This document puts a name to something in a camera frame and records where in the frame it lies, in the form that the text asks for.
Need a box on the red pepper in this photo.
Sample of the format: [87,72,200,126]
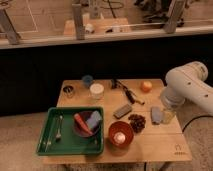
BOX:
[74,113,93,135]

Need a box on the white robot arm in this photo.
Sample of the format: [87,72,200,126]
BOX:
[160,61,213,116]

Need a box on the green plastic tray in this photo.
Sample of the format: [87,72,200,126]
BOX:
[37,107,104,156]

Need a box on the dark grape bunch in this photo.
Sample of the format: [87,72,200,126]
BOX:
[128,114,146,133]

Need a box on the orange fruit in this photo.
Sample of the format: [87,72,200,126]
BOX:
[141,81,152,92]

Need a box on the grey rectangular block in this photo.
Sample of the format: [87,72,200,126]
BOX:
[113,104,132,119]

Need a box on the red bowl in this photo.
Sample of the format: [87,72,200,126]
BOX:
[108,121,134,148]

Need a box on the white egg in bowl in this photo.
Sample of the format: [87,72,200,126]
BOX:
[114,132,125,144]

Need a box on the blue sponge in bowl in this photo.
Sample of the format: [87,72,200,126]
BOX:
[86,111,102,130]

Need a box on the white cup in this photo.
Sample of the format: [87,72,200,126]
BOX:
[90,83,104,100]

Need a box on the dark purple bowl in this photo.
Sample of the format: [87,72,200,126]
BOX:
[73,111,102,138]

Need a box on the blue cup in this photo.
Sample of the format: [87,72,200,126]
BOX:
[82,75,93,88]

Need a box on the small metal tin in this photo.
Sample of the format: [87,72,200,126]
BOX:
[63,86,74,98]

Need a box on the metal fork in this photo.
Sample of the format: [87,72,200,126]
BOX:
[56,115,63,141]

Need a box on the black cable on floor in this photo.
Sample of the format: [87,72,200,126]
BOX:
[181,115,213,133]

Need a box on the black handled tool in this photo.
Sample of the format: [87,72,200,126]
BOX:
[111,79,145,105]

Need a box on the right grey metal post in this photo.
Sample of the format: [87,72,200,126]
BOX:
[164,0,185,34]

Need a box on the grey metal post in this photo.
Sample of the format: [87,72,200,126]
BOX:
[164,0,185,34]
[72,4,85,40]
[0,9,20,45]

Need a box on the middle grey metal post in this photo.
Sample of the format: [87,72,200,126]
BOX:
[72,4,85,40]

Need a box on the left grey metal post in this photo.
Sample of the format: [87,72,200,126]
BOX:
[0,9,20,45]

